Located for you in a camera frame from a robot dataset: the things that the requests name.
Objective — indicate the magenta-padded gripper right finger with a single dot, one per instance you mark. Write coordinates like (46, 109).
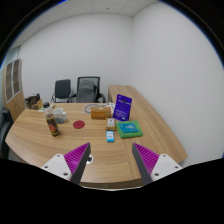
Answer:
(163, 165)

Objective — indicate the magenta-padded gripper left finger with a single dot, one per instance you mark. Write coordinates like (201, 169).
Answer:
(60, 165)

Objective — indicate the clear black-capped drink bottle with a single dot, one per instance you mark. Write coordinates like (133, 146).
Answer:
(52, 126)

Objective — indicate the flat round red coaster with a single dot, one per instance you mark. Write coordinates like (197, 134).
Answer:
(79, 124)

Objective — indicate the white and grey mug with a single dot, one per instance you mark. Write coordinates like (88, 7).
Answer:
(60, 116)

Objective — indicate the green flat packet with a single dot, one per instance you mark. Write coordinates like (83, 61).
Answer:
(129, 129)

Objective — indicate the small light blue box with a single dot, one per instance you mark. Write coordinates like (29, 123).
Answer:
(110, 136)

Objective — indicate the small tan packet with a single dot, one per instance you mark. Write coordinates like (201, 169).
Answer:
(110, 124)

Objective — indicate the dark armchair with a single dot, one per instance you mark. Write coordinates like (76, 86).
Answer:
(5, 130)

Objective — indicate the orange-brown cardboard box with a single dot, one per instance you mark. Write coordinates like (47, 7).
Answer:
(100, 113)

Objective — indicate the purple standing pouch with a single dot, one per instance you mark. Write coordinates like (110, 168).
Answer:
(122, 107)

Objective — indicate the black padded office chair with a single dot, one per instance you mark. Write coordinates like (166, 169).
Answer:
(62, 89)

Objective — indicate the wooden shelf cabinet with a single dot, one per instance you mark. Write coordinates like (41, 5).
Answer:
(16, 100)

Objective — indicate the black mesh office chair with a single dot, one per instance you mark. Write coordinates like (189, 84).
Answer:
(87, 90)

